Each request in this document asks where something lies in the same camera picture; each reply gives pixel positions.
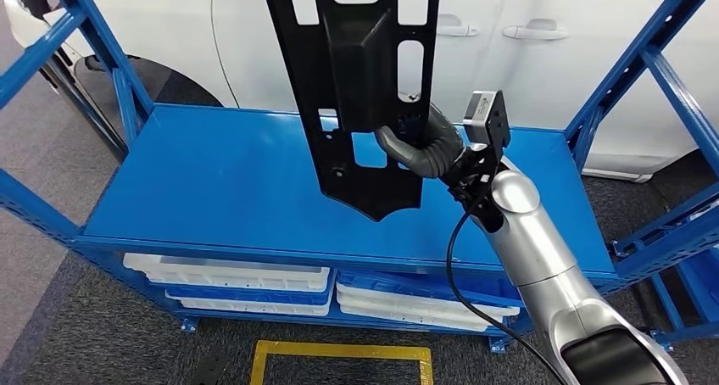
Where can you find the black plastic panel part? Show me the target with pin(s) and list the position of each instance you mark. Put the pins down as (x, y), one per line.
(359, 62)

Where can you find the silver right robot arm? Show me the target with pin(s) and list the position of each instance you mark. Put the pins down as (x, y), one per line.
(533, 247)

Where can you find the dark metal bar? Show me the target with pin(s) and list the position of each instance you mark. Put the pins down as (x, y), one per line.
(84, 110)

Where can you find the black floor plate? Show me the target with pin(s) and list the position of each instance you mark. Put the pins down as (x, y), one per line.
(213, 371)

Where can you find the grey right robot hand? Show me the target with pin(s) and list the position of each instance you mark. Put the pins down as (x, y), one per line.
(407, 149)

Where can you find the blue metal shelf rack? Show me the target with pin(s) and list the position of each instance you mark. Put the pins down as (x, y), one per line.
(196, 191)
(705, 281)

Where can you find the yellow floor tape square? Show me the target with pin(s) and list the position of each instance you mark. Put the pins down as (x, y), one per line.
(337, 349)

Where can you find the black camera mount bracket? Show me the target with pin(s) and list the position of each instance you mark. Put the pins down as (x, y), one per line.
(474, 163)

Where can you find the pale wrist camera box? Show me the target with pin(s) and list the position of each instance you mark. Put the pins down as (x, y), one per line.
(480, 115)

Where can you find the white car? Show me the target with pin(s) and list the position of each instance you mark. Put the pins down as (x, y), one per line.
(253, 45)

